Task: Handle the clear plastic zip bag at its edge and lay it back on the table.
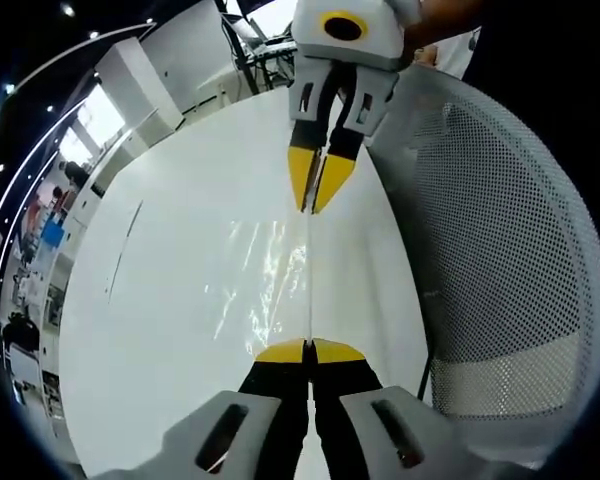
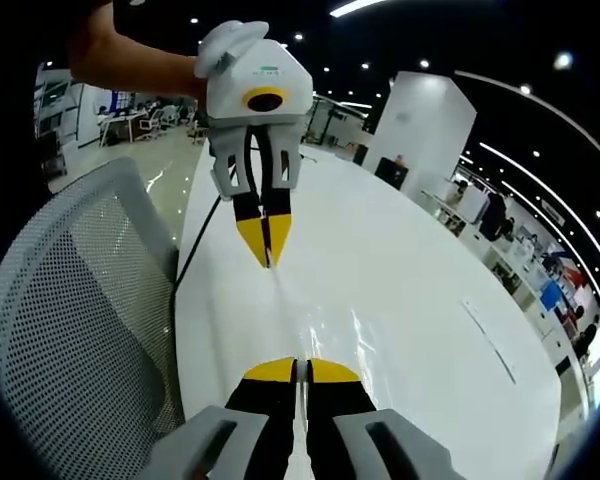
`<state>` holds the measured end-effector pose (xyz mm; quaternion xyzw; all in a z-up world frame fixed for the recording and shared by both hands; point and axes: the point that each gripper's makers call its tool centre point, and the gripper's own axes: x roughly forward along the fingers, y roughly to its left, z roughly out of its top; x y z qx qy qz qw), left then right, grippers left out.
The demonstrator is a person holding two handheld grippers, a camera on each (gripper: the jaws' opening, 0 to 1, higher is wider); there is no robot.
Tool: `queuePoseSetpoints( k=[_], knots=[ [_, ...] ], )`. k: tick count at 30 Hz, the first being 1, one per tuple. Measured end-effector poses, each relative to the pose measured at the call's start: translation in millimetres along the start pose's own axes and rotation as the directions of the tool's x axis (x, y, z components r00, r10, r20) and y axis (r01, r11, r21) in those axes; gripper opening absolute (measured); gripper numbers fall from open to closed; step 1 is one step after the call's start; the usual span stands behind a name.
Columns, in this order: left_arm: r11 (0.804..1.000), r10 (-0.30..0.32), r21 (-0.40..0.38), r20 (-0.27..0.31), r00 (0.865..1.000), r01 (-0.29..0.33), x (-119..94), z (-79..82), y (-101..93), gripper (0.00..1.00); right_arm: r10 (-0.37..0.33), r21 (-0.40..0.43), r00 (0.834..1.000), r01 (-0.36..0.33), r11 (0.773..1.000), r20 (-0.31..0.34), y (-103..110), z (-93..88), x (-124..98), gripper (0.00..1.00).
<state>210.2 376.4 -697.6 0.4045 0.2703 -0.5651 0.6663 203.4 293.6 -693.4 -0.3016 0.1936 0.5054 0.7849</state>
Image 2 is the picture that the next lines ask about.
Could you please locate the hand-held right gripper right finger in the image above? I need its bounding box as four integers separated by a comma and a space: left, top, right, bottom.
303, 357, 465, 480

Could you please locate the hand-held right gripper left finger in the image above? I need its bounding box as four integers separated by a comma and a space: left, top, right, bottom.
151, 356, 300, 480

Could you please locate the clear food packaging bag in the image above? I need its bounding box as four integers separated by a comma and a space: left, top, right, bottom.
265, 257, 316, 480
304, 304, 401, 416

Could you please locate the black chair by pillar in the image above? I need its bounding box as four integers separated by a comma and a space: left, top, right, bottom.
376, 156, 410, 190

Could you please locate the white office desk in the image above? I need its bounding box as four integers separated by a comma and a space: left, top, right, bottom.
98, 110, 147, 147

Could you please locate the white pillar with black chair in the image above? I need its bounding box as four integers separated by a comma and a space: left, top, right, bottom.
373, 70, 477, 192

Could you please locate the white mesh office chair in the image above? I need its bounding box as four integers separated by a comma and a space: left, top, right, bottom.
0, 156, 187, 480

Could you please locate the blue box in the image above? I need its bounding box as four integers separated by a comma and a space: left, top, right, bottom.
538, 280, 565, 310

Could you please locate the curved ceiling light strip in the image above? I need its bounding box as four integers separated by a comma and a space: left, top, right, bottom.
478, 141, 600, 306

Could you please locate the black cable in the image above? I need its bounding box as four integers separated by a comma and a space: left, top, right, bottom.
173, 193, 222, 302

